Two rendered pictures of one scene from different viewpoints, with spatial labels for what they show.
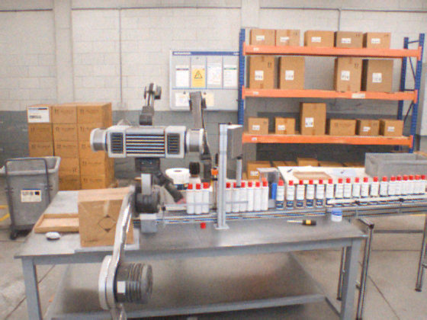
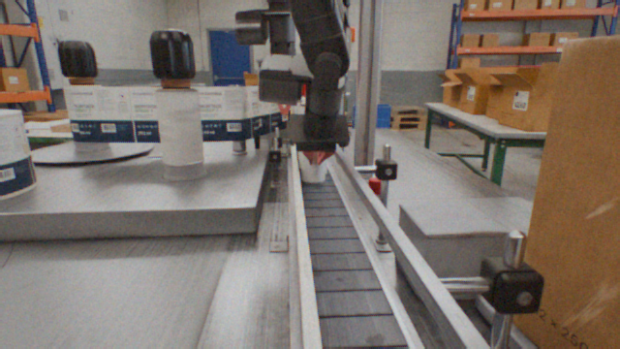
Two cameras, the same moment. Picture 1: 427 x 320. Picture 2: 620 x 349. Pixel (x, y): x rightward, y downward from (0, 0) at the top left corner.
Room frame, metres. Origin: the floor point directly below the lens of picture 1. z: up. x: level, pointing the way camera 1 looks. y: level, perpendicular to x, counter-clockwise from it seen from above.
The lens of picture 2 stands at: (2.58, 0.81, 1.09)
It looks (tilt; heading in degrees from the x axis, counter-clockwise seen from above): 16 degrees down; 276
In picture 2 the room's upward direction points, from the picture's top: straight up
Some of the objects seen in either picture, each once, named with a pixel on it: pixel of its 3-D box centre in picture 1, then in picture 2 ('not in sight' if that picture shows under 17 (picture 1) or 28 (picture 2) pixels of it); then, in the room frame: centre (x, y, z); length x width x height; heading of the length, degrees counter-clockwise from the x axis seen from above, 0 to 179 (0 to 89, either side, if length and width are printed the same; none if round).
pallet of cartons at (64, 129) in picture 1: (73, 149); not in sight; (6.08, 2.08, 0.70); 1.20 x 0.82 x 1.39; 94
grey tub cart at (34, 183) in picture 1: (33, 190); not in sight; (4.53, 2.07, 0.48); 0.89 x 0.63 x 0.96; 17
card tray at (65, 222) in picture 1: (61, 222); not in sight; (2.50, 0.97, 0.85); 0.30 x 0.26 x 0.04; 99
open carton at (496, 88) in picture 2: not in sight; (518, 93); (1.36, -1.85, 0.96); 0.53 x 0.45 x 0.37; 0
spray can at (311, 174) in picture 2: (190, 198); (313, 133); (2.64, 0.13, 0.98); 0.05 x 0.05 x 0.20
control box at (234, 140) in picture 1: (230, 141); not in sight; (2.60, -0.13, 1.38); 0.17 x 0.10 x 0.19; 155
